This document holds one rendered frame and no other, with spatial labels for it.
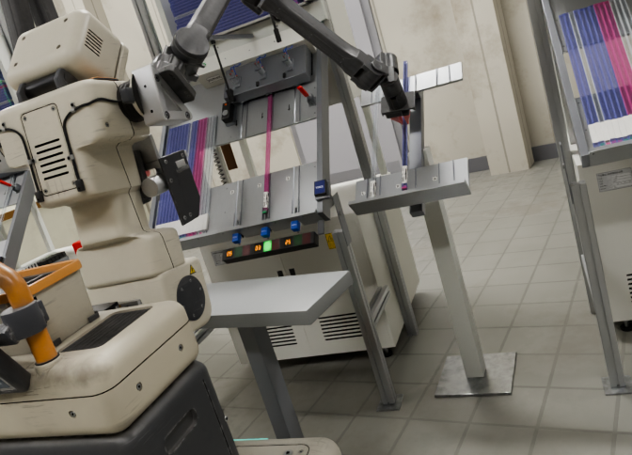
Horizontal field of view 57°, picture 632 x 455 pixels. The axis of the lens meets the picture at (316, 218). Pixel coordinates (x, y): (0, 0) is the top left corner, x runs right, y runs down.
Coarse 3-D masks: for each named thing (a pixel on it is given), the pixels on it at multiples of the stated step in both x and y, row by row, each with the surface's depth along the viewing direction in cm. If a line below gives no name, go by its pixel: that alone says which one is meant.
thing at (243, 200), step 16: (272, 176) 198; (288, 176) 195; (304, 176) 192; (224, 192) 204; (240, 192) 201; (256, 192) 198; (272, 192) 195; (288, 192) 192; (304, 192) 189; (224, 208) 201; (240, 208) 198; (256, 208) 195; (272, 208) 192; (288, 208) 189; (304, 208) 186; (208, 224) 201; (224, 224) 198; (240, 224) 195
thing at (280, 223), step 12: (288, 216) 185; (300, 216) 184; (312, 216) 184; (228, 228) 194; (240, 228) 192; (252, 228) 192; (276, 228) 192; (180, 240) 201; (192, 240) 200; (204, 240) 200; (216, 240) 200; (228, 240) 200
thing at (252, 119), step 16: (208, 96) 229; (288, 96) 210; (304, 96) 207; (192, 112) 230; (208, 112) 225; (240, 112) 218; (256, 112) 214; (272, 112) 211; (288, 112) 207; (304, 112) 204; (224, 128) 218; (240, 128) 214; (256, 128) 211; (272, 128) 207; (224, 144) 215
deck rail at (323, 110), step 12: (324, 60) 213; (324, 72) 210; (324, 84) 208; (324, 96) 205; (324, 108) 202; (324, 120) 200; (324, 132) 198; (324, 144) 195; (324, 156) 193; (324, 168) 191; (324, 204) 184; (324, 216) 184
